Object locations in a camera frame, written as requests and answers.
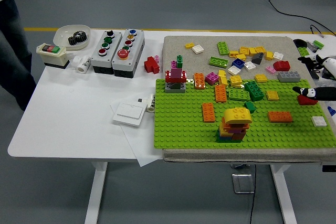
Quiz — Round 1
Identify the silver floor socket box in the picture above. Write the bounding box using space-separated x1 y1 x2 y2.
232 173 255 195

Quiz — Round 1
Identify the brick tower with grey base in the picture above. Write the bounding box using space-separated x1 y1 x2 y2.
164 54 187 94

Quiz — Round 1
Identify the cream red-green switch box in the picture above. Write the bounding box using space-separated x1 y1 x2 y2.
36 42 70 69

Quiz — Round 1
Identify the black metal gear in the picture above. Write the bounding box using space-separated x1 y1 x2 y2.
68 36 85 46
72 30 89 41

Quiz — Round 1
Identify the dark grey slope brick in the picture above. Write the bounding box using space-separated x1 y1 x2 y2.
251 52 265 65

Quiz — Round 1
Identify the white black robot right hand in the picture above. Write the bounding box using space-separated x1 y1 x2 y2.
292 54 336 102

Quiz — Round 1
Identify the clear plastic bag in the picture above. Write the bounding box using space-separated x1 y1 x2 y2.
316 78 336 88

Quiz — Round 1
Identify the grey two-by-four brick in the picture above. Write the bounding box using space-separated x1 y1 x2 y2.
277 71 301 82

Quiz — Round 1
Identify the white pipe tee fitting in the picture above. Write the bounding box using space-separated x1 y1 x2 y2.
70 55 92 73

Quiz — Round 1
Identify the black ring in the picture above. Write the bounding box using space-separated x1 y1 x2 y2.
293 38 308 49

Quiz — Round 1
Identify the red curved brick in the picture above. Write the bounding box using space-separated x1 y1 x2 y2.
272 60 291 72
297 93 319 106

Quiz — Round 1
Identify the green studded baseplate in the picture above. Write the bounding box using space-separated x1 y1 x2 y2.
153 78 336 150

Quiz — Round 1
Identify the white plastic bowl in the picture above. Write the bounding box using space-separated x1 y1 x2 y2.
53 24 91 51

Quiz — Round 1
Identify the small grey device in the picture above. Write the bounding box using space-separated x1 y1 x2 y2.
306 40 318 53

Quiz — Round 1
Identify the red brick cluster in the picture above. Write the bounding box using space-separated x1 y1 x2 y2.
143 56 161 74

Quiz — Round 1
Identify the grey emergency-stop control box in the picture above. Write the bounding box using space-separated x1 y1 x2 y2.
111 28 145 78

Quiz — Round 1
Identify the person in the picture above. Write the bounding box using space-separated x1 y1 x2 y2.
0 0 37 112

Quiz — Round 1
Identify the black hanging cable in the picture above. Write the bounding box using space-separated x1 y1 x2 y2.
248 164 258 224

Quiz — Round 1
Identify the dark green two-by-four brick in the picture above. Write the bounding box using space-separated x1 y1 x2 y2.
244 80 265 102

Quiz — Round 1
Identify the blue two-by-two brick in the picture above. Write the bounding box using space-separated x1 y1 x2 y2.
232 58 246 69

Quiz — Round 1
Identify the grey four-button control box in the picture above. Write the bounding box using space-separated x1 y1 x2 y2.
91 29 123 74

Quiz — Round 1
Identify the white table leg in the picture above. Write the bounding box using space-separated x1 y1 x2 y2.
84 161 109 224
270 164 299 224

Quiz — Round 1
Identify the brick tower with yellow arch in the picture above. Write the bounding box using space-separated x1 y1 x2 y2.
216 107 253 144

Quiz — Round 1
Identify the long black floor cable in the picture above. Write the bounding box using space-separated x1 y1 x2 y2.
260 0 336 37

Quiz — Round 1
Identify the white printed cylinder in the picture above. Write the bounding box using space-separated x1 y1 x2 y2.
146 93 156 113

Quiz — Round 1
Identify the pink two-by-two brick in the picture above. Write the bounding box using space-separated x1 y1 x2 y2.
205 72 219 86

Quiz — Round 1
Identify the orange two-by-four brick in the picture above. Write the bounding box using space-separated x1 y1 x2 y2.
267 111 293 123
193 72 206 90
214 84 228 104
201 102 216 123

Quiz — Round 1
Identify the small dark green brick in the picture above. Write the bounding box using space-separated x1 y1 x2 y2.
244 101 257 114

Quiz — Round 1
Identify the light green flat brick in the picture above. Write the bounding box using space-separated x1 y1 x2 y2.
208 56 228 68

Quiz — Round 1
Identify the grey-brown mat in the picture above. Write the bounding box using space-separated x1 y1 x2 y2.
160 35 336 164

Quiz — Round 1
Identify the white wall switch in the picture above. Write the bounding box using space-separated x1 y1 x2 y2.
112 102 147 127

